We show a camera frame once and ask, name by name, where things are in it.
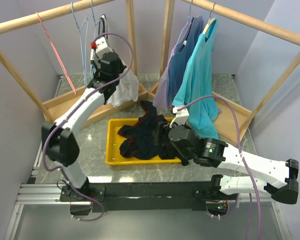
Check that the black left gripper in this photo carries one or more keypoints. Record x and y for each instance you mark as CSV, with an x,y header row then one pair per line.
x,y
122,67

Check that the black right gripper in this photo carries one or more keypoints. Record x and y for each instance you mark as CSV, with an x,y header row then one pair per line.
x,y
162,128

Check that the white navy-trimmed tank top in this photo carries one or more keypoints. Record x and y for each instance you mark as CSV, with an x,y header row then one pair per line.
x,y
124,90

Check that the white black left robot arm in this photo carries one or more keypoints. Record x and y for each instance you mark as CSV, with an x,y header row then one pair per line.
x,y
58,138

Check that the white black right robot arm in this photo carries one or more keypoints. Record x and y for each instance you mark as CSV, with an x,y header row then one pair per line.
x,y
279,179

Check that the blue hanger holding purple shirt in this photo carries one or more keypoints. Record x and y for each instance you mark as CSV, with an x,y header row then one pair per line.
x,y
187,22

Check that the wooden hanger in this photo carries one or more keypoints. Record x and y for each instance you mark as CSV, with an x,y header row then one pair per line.
x,y
210,20

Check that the right wooden clothes rack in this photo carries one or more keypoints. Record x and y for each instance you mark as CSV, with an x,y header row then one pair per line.
x,y
235,119

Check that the wooden clothes rack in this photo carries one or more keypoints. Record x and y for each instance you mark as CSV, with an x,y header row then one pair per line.
x,y
235,119
55,107

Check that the purple blue t-shirt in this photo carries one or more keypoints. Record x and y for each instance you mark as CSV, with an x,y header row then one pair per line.
x,y
172,76

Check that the turquoise t-shirt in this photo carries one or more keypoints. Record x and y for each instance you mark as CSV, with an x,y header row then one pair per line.
x,y
196,83

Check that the yellow plastic tray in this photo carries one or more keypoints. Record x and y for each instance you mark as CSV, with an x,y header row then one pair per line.
x,y
114,141

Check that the left wooden clothes rack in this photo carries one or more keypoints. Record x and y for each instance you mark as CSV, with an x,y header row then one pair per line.
x,y
55,107

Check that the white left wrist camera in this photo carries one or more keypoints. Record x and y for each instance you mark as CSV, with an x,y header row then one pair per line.
x,y
99,48

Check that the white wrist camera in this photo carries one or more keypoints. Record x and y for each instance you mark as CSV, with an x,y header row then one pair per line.
x,y
99,48
181,115

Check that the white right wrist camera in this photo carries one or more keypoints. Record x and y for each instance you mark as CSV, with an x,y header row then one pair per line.
x,y
181,115

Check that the light blue wire hanger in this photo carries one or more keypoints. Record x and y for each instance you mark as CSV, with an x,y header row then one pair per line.
x,y
83,43

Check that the pink wire hanger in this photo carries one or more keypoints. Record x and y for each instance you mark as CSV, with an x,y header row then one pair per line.
x,y
61,64

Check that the aluminium frame rail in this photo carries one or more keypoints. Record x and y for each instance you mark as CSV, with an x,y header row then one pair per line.
x,y
38,194

